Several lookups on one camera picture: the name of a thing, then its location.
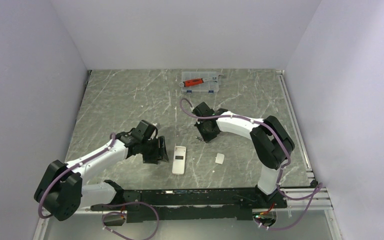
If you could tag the aluminium rail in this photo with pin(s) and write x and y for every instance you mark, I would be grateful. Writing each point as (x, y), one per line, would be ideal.
(321, 201)

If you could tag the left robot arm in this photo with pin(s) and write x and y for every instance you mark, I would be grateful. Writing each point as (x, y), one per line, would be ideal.
(63, 188)

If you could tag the white battery cover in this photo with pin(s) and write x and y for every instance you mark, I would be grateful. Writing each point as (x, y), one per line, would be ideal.
(219, 159)

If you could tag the white remote control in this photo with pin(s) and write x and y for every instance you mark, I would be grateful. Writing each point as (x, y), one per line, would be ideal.
(179, 160)

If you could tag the clear plastic organizer box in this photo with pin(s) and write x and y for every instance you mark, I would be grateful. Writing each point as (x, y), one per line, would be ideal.
(185, 75)

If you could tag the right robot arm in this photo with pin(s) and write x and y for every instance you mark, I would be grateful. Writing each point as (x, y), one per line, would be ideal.
(269, 138)

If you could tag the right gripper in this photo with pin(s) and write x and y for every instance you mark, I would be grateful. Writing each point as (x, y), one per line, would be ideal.
(206, 138)

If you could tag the black base frame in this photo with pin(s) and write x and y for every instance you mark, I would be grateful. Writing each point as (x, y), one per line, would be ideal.
(240, 203)

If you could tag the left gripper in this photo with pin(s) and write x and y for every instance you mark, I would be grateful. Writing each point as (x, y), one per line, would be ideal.
(160, 153)

